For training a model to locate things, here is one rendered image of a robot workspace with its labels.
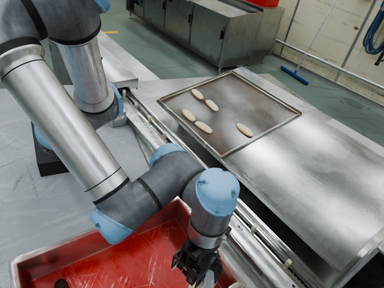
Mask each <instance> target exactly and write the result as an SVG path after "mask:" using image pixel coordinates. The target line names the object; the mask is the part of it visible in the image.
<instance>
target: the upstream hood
mask: <svg viewBox="0 0 384 288"><path fill-rule="evenodd" d="M98 46H99V50H100V54H101V59H102V64H103V69H104V72H105V78H106V82H110V83H111V84H113V85H114V86H115V88H116V89H117V90H118V88H120V87H126V86H130V88H131V89H133V88H136V89H137V90H138V78H137V77H136V76H135V75H134V74H133V73H132V72H131V71H130V70H129V69H128V68H127V67H126V66H124V65H123V64H122V63H121V62H120V61H119V60H117V59H116V57H115V56H113V55H112V54H111V53H110V52H109V51H108V50H107V49H105V48H104V47H103V46H102V45H101V44H100V43H99V42H98Z"/></svg>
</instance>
